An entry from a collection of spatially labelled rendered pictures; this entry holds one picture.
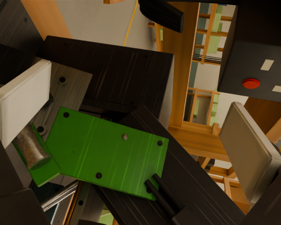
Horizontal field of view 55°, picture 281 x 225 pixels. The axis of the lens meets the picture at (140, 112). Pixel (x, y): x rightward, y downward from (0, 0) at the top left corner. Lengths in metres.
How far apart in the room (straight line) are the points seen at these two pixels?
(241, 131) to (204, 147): 1.13
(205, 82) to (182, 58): 9.89
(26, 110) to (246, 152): 0.13
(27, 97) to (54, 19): 0.69
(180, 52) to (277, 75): 0.36
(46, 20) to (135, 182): 0.52
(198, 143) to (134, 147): 0.83
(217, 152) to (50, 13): 0.91
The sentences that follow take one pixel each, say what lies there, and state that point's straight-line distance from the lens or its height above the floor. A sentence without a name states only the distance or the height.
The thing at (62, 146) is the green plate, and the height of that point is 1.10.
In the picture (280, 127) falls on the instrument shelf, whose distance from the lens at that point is 0.73.
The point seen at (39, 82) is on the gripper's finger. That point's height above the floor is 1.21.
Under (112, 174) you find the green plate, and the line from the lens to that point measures 0.48.
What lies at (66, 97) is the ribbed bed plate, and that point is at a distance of 0.54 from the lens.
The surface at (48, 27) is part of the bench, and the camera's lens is 0.82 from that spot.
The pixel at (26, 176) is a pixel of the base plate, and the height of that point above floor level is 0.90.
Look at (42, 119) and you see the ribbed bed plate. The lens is 0.53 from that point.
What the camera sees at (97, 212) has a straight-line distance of 0.70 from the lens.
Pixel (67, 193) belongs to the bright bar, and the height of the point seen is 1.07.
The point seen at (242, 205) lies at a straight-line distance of 4.42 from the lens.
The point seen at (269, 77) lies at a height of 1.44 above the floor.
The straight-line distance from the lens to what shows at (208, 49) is 6.90.
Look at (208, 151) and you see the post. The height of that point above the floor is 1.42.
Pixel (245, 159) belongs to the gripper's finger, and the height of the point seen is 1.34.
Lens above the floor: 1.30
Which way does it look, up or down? 10 degrees down
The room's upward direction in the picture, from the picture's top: 101 degrees clockwise
